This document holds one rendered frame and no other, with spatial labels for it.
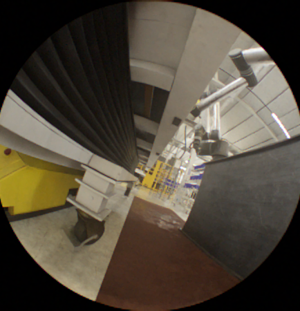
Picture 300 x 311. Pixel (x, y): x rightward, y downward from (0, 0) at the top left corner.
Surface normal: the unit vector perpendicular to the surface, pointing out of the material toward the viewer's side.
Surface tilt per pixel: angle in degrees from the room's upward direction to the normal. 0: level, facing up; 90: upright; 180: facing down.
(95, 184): 90
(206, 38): 180
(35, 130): 90
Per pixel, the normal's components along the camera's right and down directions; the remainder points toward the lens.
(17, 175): 0.92, 0.39
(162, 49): -0.38, 0.89
